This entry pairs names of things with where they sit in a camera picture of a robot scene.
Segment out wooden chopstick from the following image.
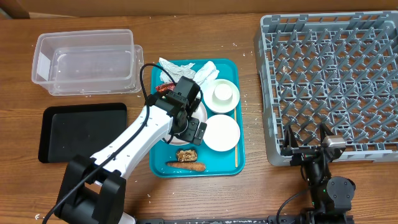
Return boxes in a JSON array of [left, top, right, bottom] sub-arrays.
[[234, 108, 240, 168]]

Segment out teal plastic serving tray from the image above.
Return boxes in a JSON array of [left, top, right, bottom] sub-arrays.
[[149, 58, 245, 178]]

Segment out brown nut bar piece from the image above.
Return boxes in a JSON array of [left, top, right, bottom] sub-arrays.
[[176, 149, 198, 162]]

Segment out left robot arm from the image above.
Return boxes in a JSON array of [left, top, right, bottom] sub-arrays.
[[49, 77, 206, 223]]

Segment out orange carrot piece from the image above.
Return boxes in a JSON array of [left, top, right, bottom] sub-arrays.
[[166, 162, 206, 172]]

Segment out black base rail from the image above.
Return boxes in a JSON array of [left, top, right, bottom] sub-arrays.
[[137, 215, 355, 224]]

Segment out black rectangular tray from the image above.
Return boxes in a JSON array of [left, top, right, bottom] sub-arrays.
[[38, 103, 127, 163]]

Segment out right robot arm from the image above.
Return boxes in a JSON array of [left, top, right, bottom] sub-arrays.
[[275, 123, 356, 223]]

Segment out grey paper napkin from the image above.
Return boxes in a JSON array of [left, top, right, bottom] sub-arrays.
[[159, 57, 196, 82]]

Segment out pale green cup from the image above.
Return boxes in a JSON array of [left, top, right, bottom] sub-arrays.
[[214, 83, 233, 101]]

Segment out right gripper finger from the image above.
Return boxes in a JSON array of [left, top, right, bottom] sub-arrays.
[[283, 124, 299, 149], [319, 123, 334, 146]]

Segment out clear plastic bin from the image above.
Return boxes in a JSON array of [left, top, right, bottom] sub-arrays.
[[31, 29, 144, 96]]

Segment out white tissue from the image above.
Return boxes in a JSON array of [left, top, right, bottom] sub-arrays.
[[193, 61, 220, 90]]

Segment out red snack wrapper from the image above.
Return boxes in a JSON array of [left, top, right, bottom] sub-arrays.
[[155, 82, 175, 92]]

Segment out small white plate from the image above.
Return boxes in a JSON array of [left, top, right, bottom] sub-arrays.
[[203, 114, 237, 152]]

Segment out grey dishwasher rack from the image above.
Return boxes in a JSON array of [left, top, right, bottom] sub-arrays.
[[254, 11, 397, 166]]

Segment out pale green bowl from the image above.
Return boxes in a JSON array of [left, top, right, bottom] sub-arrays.
[[203, 79, 240, 114]]

